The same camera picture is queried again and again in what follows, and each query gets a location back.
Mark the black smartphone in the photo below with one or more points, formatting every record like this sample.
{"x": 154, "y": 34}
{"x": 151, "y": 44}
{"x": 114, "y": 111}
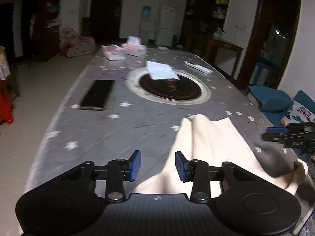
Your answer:
{"x": 97, "y": 95}

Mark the red plastic stool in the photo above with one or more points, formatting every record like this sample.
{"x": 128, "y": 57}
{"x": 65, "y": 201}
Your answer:
{"x": 6, "y": 106}

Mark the white remote control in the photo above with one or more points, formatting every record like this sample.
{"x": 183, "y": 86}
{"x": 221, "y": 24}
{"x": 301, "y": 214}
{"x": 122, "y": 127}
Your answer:
{"x": 198, "y": 67}

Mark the small pink white box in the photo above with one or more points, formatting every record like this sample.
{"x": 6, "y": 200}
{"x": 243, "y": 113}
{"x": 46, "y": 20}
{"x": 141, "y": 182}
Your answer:
{"x": 113, "y": 52}

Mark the round black induction cooktop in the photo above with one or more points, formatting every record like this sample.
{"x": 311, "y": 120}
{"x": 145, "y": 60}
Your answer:
{"x": 186, "y": 90}

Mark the dark wooden side table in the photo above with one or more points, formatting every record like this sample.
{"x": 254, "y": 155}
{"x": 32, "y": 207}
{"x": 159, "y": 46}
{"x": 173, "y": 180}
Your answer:
{"x": 224, "y": 56}

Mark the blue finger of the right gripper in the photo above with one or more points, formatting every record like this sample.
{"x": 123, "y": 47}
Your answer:
{"x": 273, "y": 137}
{"x": 277, "y": 130}

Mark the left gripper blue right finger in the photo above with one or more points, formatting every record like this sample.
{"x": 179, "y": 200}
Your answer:
{"x": 182, "y": 166}

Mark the pink tissue box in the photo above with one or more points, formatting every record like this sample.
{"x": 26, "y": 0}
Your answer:
{"x": 134, "y": 46}

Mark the dark wooden shelf cabinet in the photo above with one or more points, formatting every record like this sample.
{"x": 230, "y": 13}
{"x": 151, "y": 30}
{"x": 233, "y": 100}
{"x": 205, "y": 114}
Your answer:
{"x": 201, "y": 19}

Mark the white refrigerator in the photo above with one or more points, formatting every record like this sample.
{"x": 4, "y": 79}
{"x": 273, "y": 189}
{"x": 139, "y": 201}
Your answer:
{"x": 166, "y": 25}

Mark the floral patterned armchair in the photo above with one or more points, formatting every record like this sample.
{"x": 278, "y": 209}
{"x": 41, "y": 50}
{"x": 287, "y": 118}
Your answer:
{"x": 73, "y": 45}

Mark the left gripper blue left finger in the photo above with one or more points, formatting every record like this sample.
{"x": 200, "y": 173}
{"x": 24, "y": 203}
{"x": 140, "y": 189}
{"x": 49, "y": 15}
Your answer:
{"x": 134, "y": 163}

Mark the blue sofa cushion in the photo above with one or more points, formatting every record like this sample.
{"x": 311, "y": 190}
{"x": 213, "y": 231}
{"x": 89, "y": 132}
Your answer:
{"x": 268, "y": 99}

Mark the dark wooden door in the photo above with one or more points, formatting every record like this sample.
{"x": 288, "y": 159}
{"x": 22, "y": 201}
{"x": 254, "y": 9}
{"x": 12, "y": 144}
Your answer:
{"x": 105, "y": 18}

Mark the cream beige sweater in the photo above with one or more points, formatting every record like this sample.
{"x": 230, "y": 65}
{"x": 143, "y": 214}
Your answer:
{"x": 218, "y": 141}

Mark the water dispenser with blue bottle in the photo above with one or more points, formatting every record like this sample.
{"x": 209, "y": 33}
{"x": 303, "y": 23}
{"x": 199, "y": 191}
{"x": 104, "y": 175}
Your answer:
{"x": 145, "y": 25}

